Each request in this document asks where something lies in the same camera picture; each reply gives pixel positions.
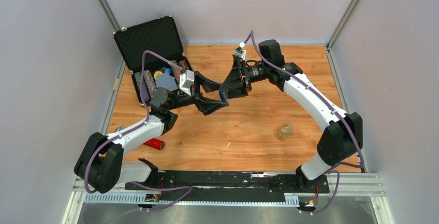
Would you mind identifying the black poker chip case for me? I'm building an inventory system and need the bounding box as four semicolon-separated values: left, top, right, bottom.
113;14;195;107

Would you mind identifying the pink green chip stack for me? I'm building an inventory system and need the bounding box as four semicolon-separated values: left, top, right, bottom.
171;60;183;82

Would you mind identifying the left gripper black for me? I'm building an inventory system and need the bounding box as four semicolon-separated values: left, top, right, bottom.
167;71;227;115

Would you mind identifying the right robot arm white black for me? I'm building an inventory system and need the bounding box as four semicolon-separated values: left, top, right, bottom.
219;39;363;192

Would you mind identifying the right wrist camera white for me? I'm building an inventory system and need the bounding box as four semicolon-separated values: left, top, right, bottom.
233;42;247;62

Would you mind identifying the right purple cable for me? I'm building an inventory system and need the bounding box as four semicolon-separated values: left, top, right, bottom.
244;30;365;215

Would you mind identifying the orange black chip stack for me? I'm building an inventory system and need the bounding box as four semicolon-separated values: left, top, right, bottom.
179;60;190;70

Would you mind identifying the clear pill bottle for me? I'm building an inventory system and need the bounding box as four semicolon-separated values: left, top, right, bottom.
276;123;292;141

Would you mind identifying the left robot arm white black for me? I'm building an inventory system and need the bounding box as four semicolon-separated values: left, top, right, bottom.
74;70;228;193

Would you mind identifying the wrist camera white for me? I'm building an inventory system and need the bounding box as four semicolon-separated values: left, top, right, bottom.
233;42;247;62
179;69;195;97

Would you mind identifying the red glitter tube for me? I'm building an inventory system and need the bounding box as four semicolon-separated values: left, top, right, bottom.
143;138;165;150

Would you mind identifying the blue playing card deck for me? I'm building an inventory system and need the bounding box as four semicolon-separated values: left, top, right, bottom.
155;73;178;91

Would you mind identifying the purple chip stack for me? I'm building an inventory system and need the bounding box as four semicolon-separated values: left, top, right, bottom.
143;70;156;96

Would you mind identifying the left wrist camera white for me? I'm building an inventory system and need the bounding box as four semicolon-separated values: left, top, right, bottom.
179;69;195;97

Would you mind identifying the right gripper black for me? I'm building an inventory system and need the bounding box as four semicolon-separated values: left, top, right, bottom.
220;56;270;99

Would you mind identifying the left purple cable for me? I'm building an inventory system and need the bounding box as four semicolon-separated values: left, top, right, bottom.
83;50;193;213

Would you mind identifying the purple cable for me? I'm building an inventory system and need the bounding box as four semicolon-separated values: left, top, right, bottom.
244;30;365;215
83;50;193;213

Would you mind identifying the yellow dealer button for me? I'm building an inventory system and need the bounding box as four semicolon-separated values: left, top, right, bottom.
153;70;163;80

